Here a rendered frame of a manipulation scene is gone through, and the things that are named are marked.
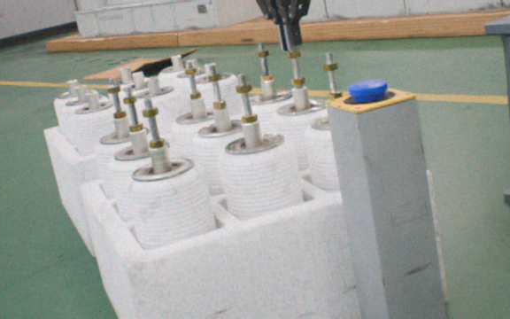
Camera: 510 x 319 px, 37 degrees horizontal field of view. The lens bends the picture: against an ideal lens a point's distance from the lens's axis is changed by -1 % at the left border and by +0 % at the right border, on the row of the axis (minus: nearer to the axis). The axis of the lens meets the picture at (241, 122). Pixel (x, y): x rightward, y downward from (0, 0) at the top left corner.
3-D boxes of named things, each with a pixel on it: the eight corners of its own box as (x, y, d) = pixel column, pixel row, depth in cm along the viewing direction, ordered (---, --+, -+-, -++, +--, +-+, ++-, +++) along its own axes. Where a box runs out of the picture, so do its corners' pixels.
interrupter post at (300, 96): (302, 113, 106) (298, 90, 105) (291, 112, 108) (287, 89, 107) (314, 108, 107) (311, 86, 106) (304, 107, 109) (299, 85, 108)
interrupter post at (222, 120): (219, 135, 102) (214, 112, 102) (213, 132, 105) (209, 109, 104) (235, 131, 103) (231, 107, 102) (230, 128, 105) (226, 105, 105)
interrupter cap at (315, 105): (301, 120, 102) (300, 114, 102) (266, 116, 108) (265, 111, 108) (340, 105, 107) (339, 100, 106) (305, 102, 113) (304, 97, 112)
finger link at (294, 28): (282, 11, 103) (289, 46, 104) (295, 10, 101) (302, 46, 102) (291, 8, 104) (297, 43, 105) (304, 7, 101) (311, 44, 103)
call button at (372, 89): (377, 95, 80) (374, 76, 80) (397, 100, 76) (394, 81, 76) (343, 105, 79) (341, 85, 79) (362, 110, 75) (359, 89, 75)
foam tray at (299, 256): (319, 220, 133) (302, 122, 129) (450, 301, 97) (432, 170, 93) (104, 288, 122) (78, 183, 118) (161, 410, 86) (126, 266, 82)
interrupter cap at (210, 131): (206, 143, 99) (205, 138, 99) (191, 134, 106) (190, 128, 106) (259, 129, 101) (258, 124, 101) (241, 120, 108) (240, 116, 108)
